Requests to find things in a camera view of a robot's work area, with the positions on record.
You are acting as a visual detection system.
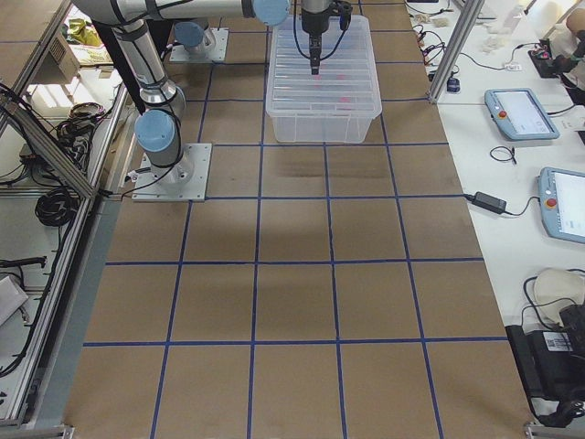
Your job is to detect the clear plastic box lid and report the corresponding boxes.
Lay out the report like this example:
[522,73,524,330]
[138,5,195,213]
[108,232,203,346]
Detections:
[266,15,381,119]

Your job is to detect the near teach pendant tablet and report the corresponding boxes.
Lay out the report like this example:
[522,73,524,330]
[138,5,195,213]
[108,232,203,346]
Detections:
[537,167,584,243]

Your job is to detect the far teach pendant tablet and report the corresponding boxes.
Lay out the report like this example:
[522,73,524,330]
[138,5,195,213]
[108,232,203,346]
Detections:
[484,89,559,141]

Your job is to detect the black power adapter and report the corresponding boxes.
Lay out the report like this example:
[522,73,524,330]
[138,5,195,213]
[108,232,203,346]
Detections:
[472,191,506,215]

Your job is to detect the aluminium frame post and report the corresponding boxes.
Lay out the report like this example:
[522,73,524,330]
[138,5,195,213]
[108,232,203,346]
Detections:
[428,0,484,103]

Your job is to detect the teach pendant tablet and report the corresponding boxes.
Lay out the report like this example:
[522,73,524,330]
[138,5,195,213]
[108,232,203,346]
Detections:
[484,89,559,141]
[537,167,584,243]

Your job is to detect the clear plastic storage box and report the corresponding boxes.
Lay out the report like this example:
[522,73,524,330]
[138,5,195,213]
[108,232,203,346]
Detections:
[264,14,384,144]

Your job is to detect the black device on table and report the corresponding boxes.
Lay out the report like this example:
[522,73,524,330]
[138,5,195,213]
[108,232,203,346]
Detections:
[505,305,584,428]

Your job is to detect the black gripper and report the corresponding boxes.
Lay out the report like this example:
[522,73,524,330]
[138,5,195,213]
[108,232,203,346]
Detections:
[301,0,351,75]

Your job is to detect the small coiled black cable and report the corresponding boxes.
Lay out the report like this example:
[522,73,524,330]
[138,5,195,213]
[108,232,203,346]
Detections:
[490,145,518,166]

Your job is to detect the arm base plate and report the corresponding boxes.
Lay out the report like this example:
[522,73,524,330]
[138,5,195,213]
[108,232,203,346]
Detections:
[169,23,229,63]
[131,144,212,202]

